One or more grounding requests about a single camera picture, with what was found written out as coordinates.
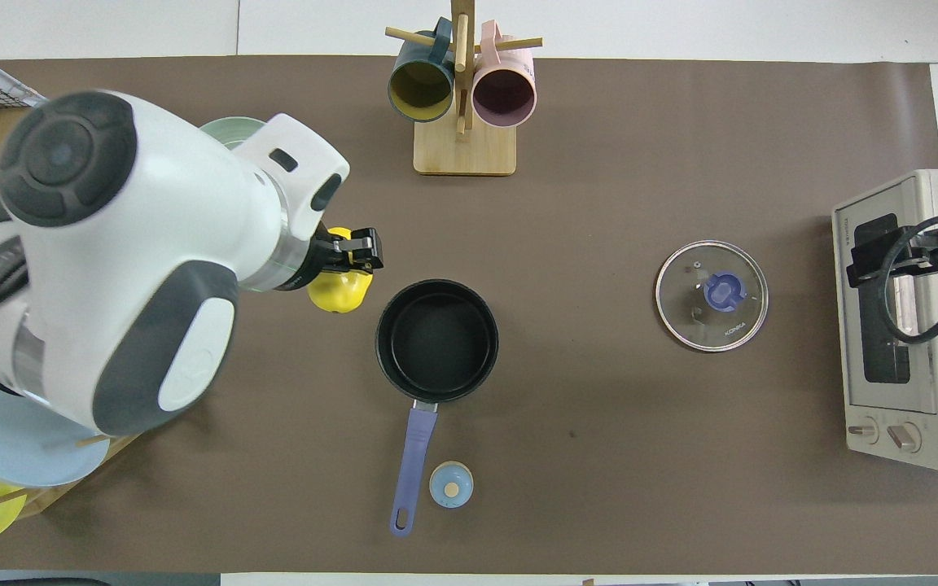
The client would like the pink ribbed mug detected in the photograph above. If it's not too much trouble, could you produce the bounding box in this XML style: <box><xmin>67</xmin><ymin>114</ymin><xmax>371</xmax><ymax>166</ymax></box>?
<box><xmin>471</xmin><ymin>20</ymin><xmax>537</xmax><ymax>129</ymax></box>

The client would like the pale green plate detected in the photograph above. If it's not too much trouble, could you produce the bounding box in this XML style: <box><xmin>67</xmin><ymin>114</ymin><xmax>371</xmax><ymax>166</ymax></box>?
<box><xmin>199</xmin><ymin>116</ymin><xmax>268</xmax><ymax>151</ymax></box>

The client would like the dark blue saucepan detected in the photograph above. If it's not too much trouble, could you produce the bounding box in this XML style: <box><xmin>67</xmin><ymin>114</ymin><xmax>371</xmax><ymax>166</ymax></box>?
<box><xmin>375</xmin><ymin>279</ymin><xmax>500</xmax><ymax>536</ymax></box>

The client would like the wooden plate rack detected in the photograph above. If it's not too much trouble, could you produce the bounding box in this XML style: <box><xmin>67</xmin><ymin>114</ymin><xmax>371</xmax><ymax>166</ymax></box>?
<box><xmin>0</xmin><ymin>431</ymin><xmax>144</xmax><ymax>522</ymax></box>

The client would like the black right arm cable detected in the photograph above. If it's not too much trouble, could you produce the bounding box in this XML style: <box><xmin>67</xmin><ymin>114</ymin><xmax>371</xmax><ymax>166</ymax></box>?
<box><xmin>880</xmin><ymin>213</ymin><xmax>938</xmax><ymax>344</ymax></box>

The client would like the wooden mug tree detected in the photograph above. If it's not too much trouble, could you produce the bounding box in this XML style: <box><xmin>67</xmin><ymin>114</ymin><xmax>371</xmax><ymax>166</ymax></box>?
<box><xmin>385</xmin><ymin>0</ymin><xmax>543</xmax><ymax>176</ymax></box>

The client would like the teal mug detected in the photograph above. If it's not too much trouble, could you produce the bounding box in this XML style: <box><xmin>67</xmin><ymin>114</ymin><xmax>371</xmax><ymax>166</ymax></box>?
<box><xmin>388</xmin><ymin>18</ymin><xmax>455</xmax><ymax>123</ymax></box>

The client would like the light blue plate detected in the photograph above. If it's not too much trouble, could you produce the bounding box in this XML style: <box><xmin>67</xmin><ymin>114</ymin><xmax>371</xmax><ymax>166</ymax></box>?
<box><xmin>0</xmin><ymin>383</ymin><xmax>112</xmax><ymax>488</ymax></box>

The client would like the brown table mat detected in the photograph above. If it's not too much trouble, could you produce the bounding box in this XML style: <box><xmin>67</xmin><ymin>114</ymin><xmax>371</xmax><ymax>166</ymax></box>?
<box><xmin>0</xmin><ymin>55</ymin><xmax>938</xmax><ymax>575</ymax></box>

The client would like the yellow potato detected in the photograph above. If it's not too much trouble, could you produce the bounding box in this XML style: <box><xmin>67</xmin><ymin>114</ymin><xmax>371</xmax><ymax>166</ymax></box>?
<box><xmin>308</xmin><ymin>226</ymin><xmax>374</xmax><ymax>314</ymax></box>

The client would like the glass lid with blue knob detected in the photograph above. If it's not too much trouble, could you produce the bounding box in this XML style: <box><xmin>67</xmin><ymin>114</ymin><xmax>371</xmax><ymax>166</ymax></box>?
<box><xmin>655</xmin><ymin>240</ymin><xmax>769</xmax><ymax>352</ymax></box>

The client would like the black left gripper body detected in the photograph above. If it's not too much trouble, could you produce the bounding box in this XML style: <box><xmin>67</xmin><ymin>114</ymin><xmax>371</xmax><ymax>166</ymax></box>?
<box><xmin>306</xmin><ymin>228</ymin><xmax>356</xmax><ymax>282</ymax></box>

